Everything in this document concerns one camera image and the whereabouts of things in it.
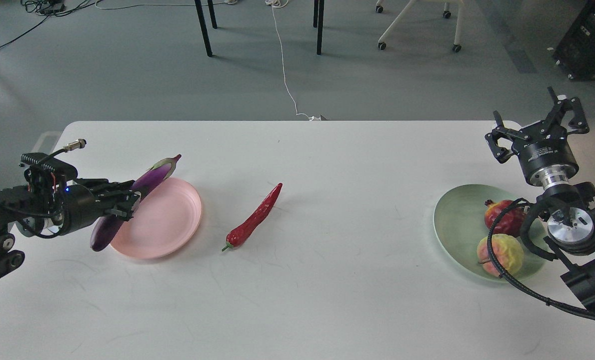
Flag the black equipment cabinet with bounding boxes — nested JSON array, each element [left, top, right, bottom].
[[552, 0, 595, 81]]

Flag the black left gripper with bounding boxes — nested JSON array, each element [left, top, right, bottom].
[[57, 178, 142, 236]]

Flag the black table leg rear left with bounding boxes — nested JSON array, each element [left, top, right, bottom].
[[206, 0, 218, 29]]

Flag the red chili pepper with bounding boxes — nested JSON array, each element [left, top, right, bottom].
[[221, 183, 283, 252]]

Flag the pink plate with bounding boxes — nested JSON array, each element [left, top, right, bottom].
[[110, 177, 203, 260]]

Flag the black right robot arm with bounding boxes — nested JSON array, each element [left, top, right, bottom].
[[485, 87, 595, 321]]

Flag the white rolling chair base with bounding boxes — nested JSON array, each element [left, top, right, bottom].
[[377, 0, 467, 54]]

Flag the black cables on floor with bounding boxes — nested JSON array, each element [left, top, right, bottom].
[[0, 0, 98, 60]]

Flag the purple eggplant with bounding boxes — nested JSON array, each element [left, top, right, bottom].
[[90, 153, 182, 252]]

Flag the yellow pink custard apple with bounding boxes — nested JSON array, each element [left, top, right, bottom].
[[476, 234, 524, 278]]

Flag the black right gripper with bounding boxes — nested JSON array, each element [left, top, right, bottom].
[[484, 86, 590, 187]]

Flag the black table leg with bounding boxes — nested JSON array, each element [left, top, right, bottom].
[[316, 0, 325, 56], [193, 0, 213, 58], [206, 0, 218, 29], [312, 0, 320, 28]]

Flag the white cable on floor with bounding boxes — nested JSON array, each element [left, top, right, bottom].
[[265, 0, 323, 122]]

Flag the dark red pomegranate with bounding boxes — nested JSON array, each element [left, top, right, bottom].
[[483, 199, 527, 238]]

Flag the black table leg rear right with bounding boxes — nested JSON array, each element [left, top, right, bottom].
[[312, 0, 320, 28]]

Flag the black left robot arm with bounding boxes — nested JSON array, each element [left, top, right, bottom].
[[0, 139, 141, 279]]

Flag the green plate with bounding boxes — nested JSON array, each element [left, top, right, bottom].
[[433, 184, 549, 284]]

